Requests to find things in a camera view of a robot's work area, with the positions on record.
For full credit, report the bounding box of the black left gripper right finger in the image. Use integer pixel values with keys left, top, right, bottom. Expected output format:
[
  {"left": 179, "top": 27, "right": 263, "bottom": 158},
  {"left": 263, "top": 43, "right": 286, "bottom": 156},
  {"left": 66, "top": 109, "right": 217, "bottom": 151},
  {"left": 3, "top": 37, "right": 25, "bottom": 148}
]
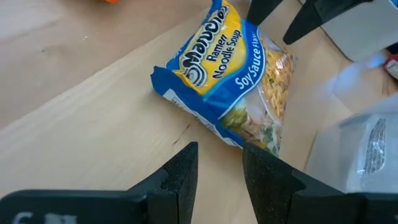
[{"left": 242, "top": 142, "right": 346, "bottom": 224}]

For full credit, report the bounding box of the orange noodle packet by container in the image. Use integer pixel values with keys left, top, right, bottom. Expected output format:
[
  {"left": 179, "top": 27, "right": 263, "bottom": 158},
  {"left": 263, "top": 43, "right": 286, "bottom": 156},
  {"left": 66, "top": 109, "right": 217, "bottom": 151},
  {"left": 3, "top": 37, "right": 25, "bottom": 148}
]
[{"left": 303, "top": 51, "right": 398, "bottom": 194}]

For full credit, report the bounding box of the white plastic bin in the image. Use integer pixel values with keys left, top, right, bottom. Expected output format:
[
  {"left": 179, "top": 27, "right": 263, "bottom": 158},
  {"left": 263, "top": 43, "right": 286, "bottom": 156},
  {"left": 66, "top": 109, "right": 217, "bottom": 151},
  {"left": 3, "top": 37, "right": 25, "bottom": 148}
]
[{"left": 320, "top": 0, "right": 398, "bottom": 62}]

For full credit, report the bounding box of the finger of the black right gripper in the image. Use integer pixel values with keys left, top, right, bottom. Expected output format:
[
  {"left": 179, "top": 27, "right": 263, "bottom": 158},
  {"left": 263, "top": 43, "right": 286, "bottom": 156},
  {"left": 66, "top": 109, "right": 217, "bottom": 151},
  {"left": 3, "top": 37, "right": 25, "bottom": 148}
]
[
  {"left": 246, "top": 0, "right": 284, "bottom": 27},
  {"left": 282, "top": 0, "right": 374, "bottom": 46}
]

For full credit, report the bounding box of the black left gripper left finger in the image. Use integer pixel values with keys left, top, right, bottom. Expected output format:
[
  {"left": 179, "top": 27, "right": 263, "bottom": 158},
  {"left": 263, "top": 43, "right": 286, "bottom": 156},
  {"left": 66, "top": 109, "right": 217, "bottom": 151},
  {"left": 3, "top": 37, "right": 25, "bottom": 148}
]
[{"left": 127, "top": 141, "right": 199, "bottom": 224}]

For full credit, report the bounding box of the blue soy sauce ramen pack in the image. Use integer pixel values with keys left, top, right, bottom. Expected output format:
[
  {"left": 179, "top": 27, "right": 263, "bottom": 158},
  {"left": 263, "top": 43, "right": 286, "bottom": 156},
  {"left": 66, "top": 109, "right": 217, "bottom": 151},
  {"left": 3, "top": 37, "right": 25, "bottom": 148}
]
[{"left": 150, "top": 0, "right": 297, "bottom": 157}]

